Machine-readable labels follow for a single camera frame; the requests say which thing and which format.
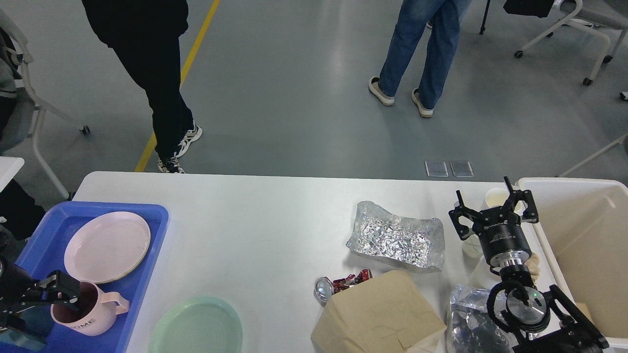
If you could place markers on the white office chair right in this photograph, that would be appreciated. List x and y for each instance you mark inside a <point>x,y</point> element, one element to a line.
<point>580,40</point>

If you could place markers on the white office chair left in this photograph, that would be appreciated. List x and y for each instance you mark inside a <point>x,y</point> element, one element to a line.
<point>30,108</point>

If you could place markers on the crushed red can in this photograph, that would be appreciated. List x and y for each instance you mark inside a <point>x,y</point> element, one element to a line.
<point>324,288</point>

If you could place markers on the silver plastic bag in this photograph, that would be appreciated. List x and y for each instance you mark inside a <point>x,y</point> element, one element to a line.
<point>469,327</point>

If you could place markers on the clear floor plate right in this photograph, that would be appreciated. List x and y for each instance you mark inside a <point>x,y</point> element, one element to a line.
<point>462,169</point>

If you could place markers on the crumpled aluminium foil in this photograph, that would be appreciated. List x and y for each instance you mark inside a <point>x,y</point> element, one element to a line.
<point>411,244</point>

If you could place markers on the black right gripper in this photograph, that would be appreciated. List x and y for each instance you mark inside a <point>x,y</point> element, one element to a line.
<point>503,235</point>

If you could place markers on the clear floor plate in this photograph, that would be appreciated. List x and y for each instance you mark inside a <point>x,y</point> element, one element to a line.
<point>436,169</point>
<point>462,169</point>

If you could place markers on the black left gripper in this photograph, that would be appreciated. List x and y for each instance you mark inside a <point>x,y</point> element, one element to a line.
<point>19,291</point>

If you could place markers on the green plate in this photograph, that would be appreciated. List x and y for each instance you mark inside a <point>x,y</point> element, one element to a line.
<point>199,325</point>

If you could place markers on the white paper cup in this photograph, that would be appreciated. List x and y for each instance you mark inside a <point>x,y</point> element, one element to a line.
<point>495,197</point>

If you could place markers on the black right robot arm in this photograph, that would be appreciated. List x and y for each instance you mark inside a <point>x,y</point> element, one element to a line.
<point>542,322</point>

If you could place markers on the clear floor plate left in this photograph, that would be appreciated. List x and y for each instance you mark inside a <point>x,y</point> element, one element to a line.
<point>436,169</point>

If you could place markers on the small clear plastic cup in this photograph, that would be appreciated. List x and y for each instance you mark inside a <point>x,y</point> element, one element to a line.
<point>472,247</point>

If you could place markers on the dark blue mug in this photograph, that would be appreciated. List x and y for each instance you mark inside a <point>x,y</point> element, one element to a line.
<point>38,325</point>

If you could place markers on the white office chair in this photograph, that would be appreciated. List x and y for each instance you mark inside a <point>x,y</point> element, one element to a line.
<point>580,40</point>
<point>30,108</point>

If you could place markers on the pink mug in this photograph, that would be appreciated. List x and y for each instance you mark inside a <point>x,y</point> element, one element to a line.
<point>97,310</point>

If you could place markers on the pink plate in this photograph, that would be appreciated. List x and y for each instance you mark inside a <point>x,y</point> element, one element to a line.
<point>108,247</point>

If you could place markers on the white plastic bin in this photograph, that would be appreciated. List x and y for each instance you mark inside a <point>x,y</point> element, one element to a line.
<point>585,223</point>

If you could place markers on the person in black clothes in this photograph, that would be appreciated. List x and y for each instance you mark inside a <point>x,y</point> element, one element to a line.
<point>144,35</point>

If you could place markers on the brown paper bag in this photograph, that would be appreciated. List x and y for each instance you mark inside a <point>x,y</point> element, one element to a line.
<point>385,314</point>

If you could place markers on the blue plastic tray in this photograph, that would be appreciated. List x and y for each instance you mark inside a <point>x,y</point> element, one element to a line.
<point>45,251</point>

